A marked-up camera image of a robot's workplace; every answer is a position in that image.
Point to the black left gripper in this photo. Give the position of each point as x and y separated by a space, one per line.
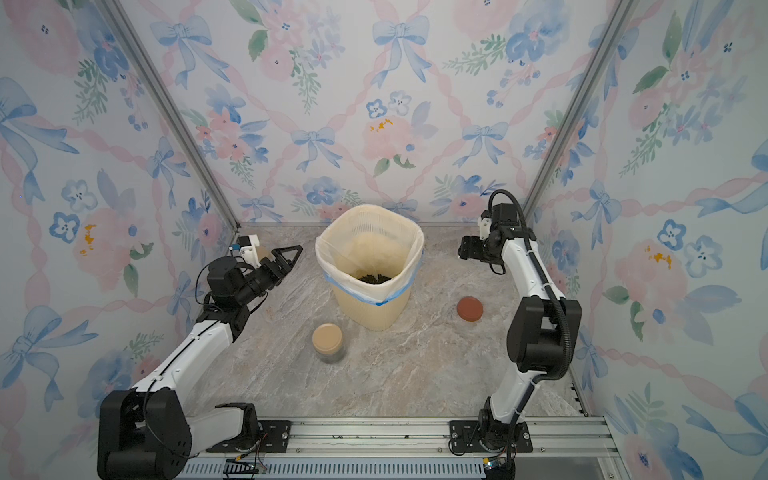
284 265

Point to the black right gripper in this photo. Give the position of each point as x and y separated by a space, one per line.
471 249

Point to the red jar lid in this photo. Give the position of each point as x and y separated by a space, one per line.
470 309

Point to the glass jar tan lid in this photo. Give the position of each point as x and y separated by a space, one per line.
328 342

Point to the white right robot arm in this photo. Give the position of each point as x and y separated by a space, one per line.
540 340

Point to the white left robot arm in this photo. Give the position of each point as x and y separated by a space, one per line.
144 432

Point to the glass jar light wood lid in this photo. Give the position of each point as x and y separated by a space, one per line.
263 254

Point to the translucent bin liner blue band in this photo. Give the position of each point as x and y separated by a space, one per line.
371 253

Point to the cream ribbed trash bin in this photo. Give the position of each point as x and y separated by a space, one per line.
370 316

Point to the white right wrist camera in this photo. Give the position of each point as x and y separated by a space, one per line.
484 226

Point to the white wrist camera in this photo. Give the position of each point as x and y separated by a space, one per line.
246 248
484 226

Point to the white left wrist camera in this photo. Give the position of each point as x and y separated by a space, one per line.
246 248

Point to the aluminium mounting rail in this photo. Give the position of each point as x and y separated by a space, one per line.
375 448

